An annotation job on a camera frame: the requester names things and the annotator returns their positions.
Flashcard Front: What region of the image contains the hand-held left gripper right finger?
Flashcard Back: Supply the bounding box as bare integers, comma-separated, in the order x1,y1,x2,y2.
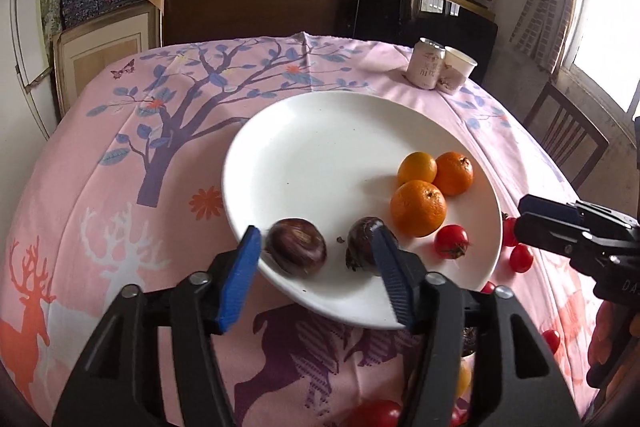
370,224,581,427

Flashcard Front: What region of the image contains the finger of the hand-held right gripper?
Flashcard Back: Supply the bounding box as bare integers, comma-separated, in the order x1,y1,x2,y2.
517,194,583,228
514,214,588,258

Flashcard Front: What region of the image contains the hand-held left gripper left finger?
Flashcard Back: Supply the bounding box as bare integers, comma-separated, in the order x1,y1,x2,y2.
52,224,263,427

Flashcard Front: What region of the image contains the dark purple water chestnut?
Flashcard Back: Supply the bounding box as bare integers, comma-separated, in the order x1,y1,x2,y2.
461,327,480,358
263,218,328,278
345,216,399,276

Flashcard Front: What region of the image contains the small orange mandarin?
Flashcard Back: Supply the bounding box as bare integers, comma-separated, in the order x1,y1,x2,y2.
455,359,473,400

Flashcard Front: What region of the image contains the white plate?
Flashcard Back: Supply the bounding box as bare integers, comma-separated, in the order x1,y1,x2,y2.
221,92,503,330

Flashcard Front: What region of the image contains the dark wooden chair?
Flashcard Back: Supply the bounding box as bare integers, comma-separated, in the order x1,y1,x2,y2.
522,82,610,190

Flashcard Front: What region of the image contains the pink printed tablecloth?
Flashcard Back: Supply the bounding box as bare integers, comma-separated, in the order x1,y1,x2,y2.
0,32,621,427

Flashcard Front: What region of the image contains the white paper cup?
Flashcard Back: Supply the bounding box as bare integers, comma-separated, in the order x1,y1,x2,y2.
436,45,478,96

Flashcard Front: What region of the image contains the pale pink drink can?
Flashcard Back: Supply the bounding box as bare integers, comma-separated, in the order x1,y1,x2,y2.
405,38,447,90

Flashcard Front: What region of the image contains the white framed window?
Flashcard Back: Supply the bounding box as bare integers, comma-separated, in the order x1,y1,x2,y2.
570,0,640,118

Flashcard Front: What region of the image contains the black screen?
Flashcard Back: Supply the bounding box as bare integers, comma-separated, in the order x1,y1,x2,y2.
352,0,499,85

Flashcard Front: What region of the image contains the dark wooden cabinet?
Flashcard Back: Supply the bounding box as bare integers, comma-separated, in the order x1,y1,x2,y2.
160,0,363,48

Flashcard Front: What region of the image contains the framed beige board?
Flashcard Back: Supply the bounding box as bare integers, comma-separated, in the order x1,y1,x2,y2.
52,0,166,118

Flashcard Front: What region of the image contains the white door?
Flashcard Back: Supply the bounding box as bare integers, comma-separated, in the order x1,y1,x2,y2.
7,0,58,142

